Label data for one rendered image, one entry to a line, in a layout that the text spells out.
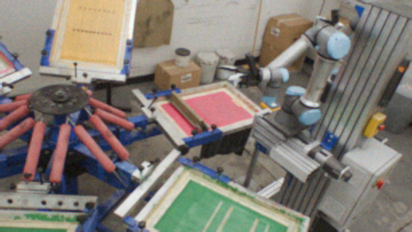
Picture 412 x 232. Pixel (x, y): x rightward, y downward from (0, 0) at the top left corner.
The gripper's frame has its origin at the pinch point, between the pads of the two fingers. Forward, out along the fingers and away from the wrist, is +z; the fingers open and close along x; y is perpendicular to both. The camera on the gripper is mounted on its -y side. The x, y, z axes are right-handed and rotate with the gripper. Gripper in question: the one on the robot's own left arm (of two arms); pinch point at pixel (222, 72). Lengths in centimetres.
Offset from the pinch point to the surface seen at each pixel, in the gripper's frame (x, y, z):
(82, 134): 24, 44, 64
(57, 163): 9, 51, 76
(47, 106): 34, 32, 81
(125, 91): 272, 132, 11
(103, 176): 17, 68, 54
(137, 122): 56, 57, 30
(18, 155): 36, 62, 97
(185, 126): 61, 64, -4
